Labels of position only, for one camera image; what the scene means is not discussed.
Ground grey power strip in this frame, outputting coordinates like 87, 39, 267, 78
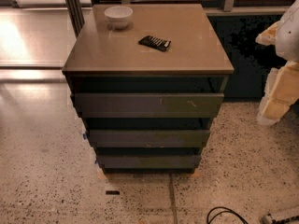
262, 206, 299, 224

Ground white bowl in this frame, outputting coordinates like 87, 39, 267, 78
104, 6, 133, 29

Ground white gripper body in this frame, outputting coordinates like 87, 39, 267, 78
264, 62, 299, 106

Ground metal railing post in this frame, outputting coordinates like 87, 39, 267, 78
65, 0, 85, 36

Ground brown drawer cabinet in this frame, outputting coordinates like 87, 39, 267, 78
63, 4, 234, 173

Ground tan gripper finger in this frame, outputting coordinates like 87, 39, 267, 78
255, 21, 279, 46
256, 96, 290, 126

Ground black chip packet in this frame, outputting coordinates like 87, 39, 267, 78
138, 35, 171, 52

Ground dark drawer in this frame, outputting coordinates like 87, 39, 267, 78
72, 93, 224, 119
87, 130, 210, 147
96, 155, 201, 169

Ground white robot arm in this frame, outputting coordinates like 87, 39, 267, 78
256, 0, 299, 126

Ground black cable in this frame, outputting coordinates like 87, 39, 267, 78
206, 206, 249, 224

